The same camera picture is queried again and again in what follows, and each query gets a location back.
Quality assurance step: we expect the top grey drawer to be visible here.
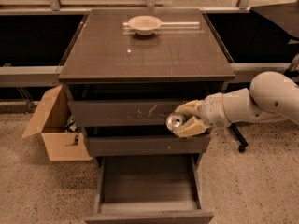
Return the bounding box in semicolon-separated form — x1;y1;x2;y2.
68;99;186;127

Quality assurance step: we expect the black rolling stand base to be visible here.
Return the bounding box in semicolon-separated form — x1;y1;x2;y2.
230;124;248;153

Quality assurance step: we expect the green soda can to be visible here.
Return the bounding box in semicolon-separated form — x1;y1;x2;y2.
165;113;185;132

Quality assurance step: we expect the open cardboard box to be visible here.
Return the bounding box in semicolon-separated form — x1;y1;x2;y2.
22;85;92;161

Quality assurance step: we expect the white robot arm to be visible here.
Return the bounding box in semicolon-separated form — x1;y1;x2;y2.
173;71;299;137

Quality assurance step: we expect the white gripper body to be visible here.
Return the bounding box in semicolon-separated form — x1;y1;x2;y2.
199;93;231;129

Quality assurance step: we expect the open bottom grey drawer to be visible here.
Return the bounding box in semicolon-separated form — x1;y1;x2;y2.
85;155;214;224

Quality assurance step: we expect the middle grey drawer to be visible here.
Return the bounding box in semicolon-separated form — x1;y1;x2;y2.
84;134;211;157

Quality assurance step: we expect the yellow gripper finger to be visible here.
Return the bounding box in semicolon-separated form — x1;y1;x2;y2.
174;116;208;138
175;100;202;117

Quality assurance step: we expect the dark grey drawer cabinet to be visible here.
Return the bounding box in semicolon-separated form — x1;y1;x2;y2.
57;7;236;224

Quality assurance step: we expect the white bowl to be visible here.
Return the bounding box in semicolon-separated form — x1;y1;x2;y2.
128;16;162;35

